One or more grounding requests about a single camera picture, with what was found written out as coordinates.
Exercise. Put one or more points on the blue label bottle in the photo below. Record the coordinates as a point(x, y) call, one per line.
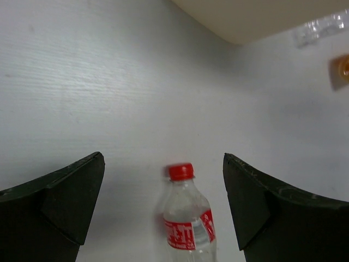
point(311, 32)

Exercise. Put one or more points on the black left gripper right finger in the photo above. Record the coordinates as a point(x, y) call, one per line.
point(275, 221)

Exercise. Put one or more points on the orange juice bottle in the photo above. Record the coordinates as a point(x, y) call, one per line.
point(338, 72)

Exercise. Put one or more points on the small red cap bottle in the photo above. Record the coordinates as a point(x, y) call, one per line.
point(188, 218)

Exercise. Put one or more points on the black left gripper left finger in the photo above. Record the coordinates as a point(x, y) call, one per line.
point(48, 218)

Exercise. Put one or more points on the beige plastic bin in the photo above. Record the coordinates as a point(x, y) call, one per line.
point(244, 21)

